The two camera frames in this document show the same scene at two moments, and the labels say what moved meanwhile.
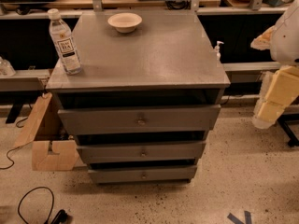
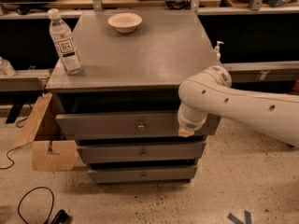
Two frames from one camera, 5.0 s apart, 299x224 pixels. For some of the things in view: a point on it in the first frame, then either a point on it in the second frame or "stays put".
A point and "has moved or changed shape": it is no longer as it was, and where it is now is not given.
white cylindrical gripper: x=286 y=42 to x=191 y=124
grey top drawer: x=95 y=120 has moved or changed shape
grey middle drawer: x=162 y=152 stays put
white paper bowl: x=125 y=21 stays put
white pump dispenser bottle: x=217 y=50 stays put
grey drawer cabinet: x=146 y=100 stays put
